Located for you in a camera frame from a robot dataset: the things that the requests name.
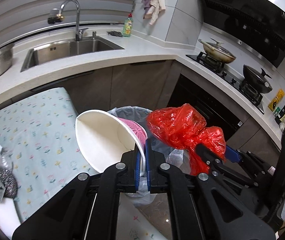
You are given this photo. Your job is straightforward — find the black range hood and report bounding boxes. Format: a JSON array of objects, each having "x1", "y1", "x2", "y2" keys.
[{"x1": 201, "y1": 0, "x2": 285, "y2": 68}]

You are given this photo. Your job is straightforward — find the green dish soap bottle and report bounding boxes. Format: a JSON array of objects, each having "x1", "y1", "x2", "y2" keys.
[{"x1": 123, "y1": 13, "x2": 133, "y2": 37}]

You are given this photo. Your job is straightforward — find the sauce bottles by stove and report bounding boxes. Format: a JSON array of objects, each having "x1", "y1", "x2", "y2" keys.
[{"x1": 267, "y1": 88, "x2": 285, "y2": 127}]

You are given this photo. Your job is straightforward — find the black gas stove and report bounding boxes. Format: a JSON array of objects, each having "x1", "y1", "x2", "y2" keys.
[{"x1": 186, "y1": 52, "x2": 264, "y2": 114}]

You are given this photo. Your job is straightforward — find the stainless steel sink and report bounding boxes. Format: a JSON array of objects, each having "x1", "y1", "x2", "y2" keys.
[{"x1": 21, "y1": 36, "x2": 124, "y2": 72}]

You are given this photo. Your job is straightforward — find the hanging pink purple cloths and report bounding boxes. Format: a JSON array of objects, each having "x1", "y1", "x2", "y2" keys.
[{"x1": 142, "y1": 0, "x2": 166, "y2": 25}]

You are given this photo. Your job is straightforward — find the dark scrubber on counter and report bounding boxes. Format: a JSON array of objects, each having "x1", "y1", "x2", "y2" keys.
[{"x1": 107, "y1": 30, "x2": 123, "y2": 37}]

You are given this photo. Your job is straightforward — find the black wok with lid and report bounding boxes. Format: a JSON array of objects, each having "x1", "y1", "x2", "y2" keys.
[{"x1": 243, "y1": 64, "x2": 273, "y2": 94}]

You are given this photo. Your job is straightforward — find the floral light blue tablecloth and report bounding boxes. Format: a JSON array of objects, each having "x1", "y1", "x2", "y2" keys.
[{"x1": 0, "y1": 87, "x2": 178, "y2": 240}]

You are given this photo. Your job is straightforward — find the red plastic bag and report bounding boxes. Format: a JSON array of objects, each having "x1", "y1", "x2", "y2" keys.
[{"x1": 146, "y1": 103, "x2": 226, "y2": 176}]

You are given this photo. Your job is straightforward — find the chrome kitchen faucet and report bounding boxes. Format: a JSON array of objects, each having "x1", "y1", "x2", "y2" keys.
[{"x1": 47, "y1": 0, "x2": 90, "y2": 42}]

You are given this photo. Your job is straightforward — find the steel wool scrubber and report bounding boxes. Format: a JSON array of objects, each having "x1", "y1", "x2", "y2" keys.
[{"x1": 0, "y1": 169, "x2": 18, "y2": 199}]

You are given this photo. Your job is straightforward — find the cream frying pan with lid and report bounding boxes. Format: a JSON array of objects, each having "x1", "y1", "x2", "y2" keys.
[{"x1": 198, "y1": 38, "x2": 236, "y2": 63}]

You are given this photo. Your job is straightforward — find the black built-in oven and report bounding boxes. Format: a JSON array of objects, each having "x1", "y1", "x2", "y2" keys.
[{"x1": 167, "y1": 74, "x2": 243, "y2": 140}]

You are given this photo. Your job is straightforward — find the pink white paper cup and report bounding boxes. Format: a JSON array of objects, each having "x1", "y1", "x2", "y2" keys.
[{"x1": 75, "y1": 109, "x2": 146, "y2": 176}]

